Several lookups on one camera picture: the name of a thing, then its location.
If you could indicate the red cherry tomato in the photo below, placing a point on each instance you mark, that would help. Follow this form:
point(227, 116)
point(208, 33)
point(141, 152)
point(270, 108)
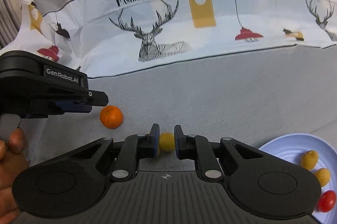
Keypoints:
point(326, 201)

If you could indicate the deer and lamp printed cloth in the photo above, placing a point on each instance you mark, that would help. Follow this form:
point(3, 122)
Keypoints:
point(210, 2)

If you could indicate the blue plate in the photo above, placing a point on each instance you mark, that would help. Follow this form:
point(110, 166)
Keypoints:
point(289, 150)

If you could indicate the grey ribbed fabric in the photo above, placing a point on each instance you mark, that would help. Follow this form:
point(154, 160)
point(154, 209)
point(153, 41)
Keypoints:
point(6, 18)

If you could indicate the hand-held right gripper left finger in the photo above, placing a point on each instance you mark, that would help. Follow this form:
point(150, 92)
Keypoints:
point(156, 140)

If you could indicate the orange mandarin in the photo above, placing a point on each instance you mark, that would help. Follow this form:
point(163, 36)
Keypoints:
point(111, 117)

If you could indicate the person's left hand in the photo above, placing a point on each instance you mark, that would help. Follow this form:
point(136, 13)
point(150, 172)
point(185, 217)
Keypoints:
point(10, 160)

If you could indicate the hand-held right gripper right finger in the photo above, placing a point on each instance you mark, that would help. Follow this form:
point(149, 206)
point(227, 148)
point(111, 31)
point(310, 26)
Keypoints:
point(177, 142)

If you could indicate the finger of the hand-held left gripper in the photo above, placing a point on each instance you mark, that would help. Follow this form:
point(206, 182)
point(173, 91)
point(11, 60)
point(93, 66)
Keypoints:
point(98, 99)
point(71, 107)

